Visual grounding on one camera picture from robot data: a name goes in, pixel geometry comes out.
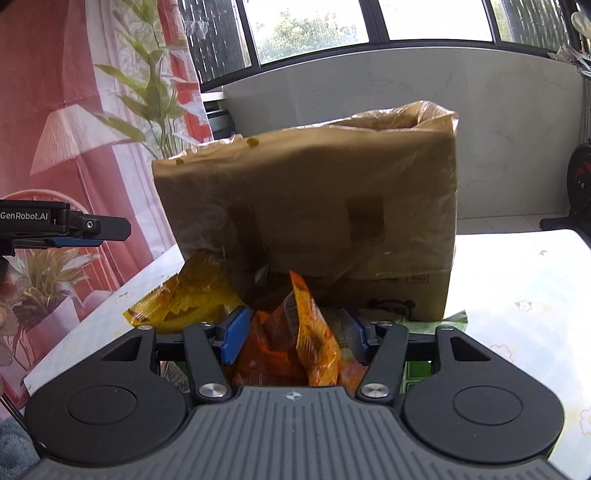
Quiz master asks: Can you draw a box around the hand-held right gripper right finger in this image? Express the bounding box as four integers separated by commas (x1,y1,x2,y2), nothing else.
341,308,493,403

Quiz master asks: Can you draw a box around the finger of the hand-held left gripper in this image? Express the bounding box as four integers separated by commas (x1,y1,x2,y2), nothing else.
44,211,132,249

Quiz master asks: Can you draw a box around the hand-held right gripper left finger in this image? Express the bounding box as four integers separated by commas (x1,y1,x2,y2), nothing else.
99,305,253,403

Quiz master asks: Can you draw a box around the orange snack packet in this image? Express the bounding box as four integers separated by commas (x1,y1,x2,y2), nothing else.
232,270,343,389

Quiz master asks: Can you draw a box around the green snack bag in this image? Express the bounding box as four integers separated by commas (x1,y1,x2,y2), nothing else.
318,307,470,394

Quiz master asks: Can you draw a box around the cardboard box with plastic liner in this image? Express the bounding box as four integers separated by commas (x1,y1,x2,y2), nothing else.
152,100,460,322

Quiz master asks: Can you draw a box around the yellow snack packet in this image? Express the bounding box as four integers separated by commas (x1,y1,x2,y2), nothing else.
123,250,252,336

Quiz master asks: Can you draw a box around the printed pink curtain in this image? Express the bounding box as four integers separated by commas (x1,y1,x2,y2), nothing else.
0,0,217,418

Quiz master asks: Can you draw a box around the blue-grey cloth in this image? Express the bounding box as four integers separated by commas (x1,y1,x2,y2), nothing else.
0,415,40,480

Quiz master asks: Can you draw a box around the black exercise bike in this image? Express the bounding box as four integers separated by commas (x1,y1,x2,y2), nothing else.
539,142,591,232

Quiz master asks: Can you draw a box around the black framed window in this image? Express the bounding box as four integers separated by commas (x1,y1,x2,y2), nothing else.
178,0,580,90

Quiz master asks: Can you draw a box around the white cloth on bike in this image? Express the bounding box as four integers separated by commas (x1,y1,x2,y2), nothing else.
549,11,591,75

